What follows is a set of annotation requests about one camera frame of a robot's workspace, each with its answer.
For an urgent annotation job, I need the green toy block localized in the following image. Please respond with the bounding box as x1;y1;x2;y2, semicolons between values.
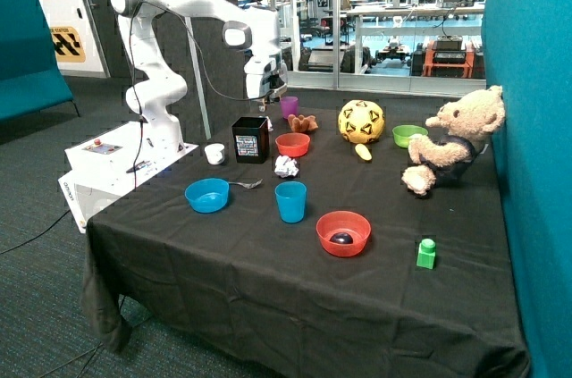
416;238;436;269

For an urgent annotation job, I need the blue plastic cup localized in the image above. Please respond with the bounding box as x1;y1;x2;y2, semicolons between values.
274;181;307;223

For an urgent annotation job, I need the blue plastic bowl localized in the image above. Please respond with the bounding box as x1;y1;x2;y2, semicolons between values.
184;178;230;214

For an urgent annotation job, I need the dark purple ball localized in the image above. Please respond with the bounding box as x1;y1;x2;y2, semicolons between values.
330;232;354;245

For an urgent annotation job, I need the yellow black sign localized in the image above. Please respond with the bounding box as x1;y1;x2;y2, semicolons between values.
50;26;86;63

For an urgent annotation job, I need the purple plastic cup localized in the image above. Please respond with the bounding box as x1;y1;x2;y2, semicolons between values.
280;96;299;120

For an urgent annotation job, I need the yellow soccer ball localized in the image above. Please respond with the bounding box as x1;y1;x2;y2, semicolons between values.
338;100;385;144

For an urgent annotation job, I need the green plastic bowl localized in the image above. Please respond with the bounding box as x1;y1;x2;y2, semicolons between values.
392;124;428;148

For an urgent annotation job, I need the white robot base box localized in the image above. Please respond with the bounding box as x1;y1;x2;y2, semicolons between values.
59;122;197;233

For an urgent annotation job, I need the beige teddy bear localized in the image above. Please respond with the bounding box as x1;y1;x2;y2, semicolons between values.
401;85;506;197

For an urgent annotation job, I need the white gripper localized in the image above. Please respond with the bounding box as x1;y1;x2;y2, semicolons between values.
244;55;288;112

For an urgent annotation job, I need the brown plush toy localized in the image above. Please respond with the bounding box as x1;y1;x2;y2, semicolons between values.
287;114;318;133

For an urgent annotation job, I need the teal sofa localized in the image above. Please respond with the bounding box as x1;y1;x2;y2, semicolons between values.
1;0;74;121

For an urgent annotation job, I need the large red bowl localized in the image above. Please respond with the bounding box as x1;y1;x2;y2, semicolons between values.
315;211;372;257

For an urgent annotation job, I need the black tablecloth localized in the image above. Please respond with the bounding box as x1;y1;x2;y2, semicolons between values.
80;90;532;377

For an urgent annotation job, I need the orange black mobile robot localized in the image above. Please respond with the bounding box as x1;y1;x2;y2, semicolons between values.
410;35;485;80

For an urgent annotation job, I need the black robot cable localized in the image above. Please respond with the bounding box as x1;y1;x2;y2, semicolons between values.
0;0;281;256

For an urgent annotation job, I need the white paper ball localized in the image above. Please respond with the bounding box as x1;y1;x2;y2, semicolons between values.
274;155;299;178

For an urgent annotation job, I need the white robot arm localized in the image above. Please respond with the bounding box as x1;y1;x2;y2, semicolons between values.
110;0;288;153

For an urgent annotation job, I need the black square bin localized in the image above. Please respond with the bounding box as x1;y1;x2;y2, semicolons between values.
231;116;269;164

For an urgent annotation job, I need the metal fork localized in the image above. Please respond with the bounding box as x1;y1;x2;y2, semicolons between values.
229;179;264;189

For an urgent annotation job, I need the yellow banana piece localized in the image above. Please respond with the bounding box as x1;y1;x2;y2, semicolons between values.
355;144;372;162

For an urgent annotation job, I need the white small cup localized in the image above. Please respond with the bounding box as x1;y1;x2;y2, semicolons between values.
204;143;225;165

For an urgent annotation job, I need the small red bowl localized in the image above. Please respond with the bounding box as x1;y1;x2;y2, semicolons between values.
275;132;310;158

